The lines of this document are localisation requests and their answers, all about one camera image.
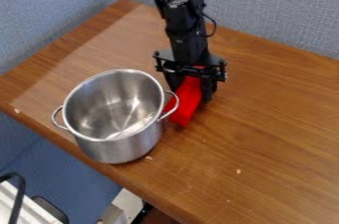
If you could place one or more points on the white appliance lower left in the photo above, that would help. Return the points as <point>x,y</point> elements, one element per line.
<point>36,211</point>

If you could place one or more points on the stainless steel pot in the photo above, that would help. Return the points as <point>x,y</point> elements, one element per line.
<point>113,113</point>

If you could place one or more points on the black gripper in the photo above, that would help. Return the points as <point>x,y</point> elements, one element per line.
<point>188,58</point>

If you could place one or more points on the white furniture part under table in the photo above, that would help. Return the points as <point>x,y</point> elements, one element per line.
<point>123,209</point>

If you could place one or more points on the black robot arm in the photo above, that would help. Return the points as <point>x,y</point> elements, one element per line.
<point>183,16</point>

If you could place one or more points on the red plastic block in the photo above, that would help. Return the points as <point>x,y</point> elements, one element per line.
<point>189,97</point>

